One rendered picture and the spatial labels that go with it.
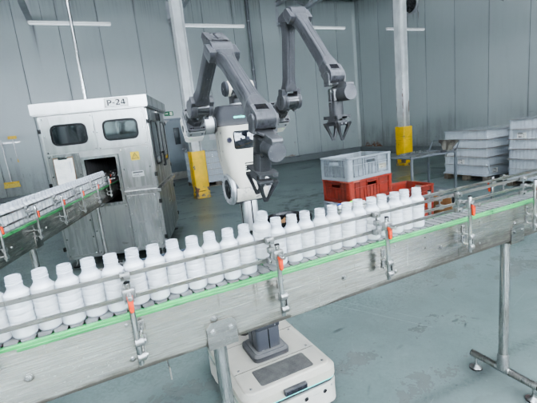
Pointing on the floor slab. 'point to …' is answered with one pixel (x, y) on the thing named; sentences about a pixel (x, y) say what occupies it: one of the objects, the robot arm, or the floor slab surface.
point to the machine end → (142, 133)
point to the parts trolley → (428, 161)
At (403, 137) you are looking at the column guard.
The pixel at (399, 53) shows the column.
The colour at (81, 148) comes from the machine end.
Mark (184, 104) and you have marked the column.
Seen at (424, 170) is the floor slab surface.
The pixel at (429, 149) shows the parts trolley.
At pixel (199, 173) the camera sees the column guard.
